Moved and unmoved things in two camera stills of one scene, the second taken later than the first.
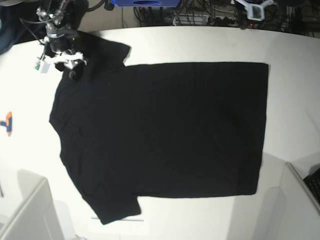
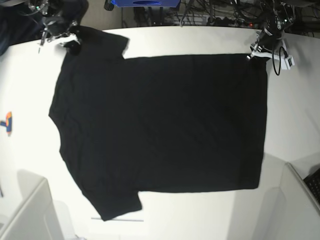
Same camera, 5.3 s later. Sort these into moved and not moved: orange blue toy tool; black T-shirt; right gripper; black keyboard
Moved: right gripper
Not moved: black T-shirt; orange blue toy tool; black keyboard
